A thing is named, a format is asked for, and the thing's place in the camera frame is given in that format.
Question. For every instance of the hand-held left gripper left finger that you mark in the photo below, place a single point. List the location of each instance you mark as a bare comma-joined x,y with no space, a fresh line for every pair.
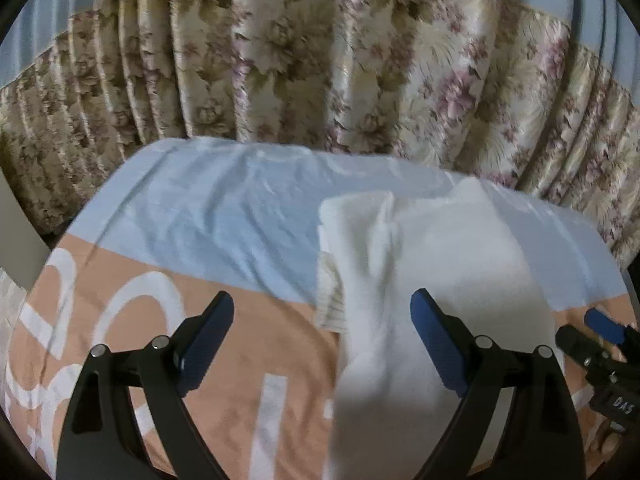
207,340

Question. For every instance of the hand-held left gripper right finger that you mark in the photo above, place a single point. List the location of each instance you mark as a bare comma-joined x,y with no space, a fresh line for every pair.
440,345

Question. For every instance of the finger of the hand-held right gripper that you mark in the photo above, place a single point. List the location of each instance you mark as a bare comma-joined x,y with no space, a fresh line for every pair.
602,322

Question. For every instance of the white knit sweater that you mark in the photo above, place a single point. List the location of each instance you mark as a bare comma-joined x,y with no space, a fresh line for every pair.
440,250

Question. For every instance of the person's right hand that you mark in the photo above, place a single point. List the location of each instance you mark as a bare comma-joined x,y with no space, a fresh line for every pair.
607,442

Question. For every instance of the orange blue printed blanket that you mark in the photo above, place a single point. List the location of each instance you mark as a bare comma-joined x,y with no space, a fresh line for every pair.
200,220

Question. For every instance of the floral curtain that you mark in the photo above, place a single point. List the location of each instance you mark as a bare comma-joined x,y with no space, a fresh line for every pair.
300,50

